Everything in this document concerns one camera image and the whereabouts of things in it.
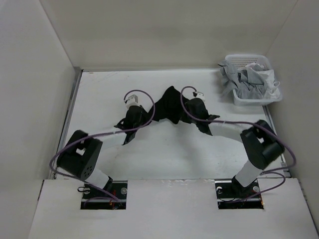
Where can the white plastic laundry basket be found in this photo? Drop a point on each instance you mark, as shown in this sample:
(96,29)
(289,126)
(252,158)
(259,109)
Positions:
(240,61)

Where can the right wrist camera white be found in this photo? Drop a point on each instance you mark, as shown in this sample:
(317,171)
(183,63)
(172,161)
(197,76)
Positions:
(199,95)

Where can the grey tank top in basket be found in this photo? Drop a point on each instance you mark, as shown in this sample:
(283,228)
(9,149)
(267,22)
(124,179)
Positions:
(246,82)

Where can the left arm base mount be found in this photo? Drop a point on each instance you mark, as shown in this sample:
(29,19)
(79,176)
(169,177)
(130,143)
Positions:
(94,199)

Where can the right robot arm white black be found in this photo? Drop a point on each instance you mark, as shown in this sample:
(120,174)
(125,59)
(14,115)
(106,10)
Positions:
(259,143)

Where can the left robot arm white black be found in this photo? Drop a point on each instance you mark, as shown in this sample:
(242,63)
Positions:
(80,159)

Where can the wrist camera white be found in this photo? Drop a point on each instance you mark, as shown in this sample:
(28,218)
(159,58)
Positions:
(131,100)
(199,95)

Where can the black tank top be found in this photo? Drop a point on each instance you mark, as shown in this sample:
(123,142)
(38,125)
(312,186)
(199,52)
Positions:
(169,107)

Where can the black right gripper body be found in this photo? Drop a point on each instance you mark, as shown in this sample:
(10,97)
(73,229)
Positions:
(187,107)

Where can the white tank top in basket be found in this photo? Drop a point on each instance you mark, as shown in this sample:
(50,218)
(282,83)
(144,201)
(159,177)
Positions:
(272,89)

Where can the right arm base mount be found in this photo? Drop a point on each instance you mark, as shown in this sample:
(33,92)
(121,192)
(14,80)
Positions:
(230,197)

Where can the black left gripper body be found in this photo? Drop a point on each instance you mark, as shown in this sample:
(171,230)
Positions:
(143,119)

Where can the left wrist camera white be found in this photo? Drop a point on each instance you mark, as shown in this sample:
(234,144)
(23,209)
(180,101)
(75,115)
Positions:
(131,100)

